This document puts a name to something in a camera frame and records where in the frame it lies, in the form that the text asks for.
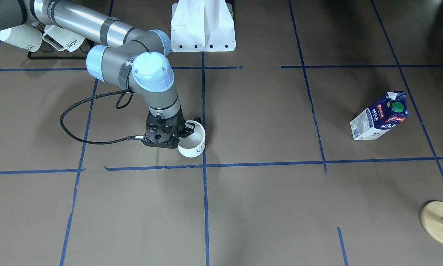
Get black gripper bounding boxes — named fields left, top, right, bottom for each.
left=159, top=116, right=202, bottom=143

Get white enamel cup black handle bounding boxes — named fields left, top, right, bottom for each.
left=177, top=120, right=206, bottom=158

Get blue white milk carton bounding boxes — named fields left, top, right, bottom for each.
left=350, top=91, right=409, bottom=141

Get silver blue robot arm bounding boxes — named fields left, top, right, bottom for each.
left=0, top=0, right=203, bottom=149

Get white HOME pitcher mug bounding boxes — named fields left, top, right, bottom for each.
left=42, top=25, right=85, bottom=52

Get white ribbed HOME mug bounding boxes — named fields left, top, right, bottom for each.
left=0, top=25, right=42, bottom=52

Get wooden mug tree stand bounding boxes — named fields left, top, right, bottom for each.
left=420, top=201, right=443, bottom=243

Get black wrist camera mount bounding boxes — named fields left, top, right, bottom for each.
left=142, top=113, right=179, bottom=149

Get black braided camera cable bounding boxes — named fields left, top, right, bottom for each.
left=59, top=90, right=146, bottom=145

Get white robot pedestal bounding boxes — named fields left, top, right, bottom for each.
left=171, top=0, right=236, bottom=52

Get black wire mug rack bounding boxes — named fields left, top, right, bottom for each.
left=27, top=23, right=96, bottom=59

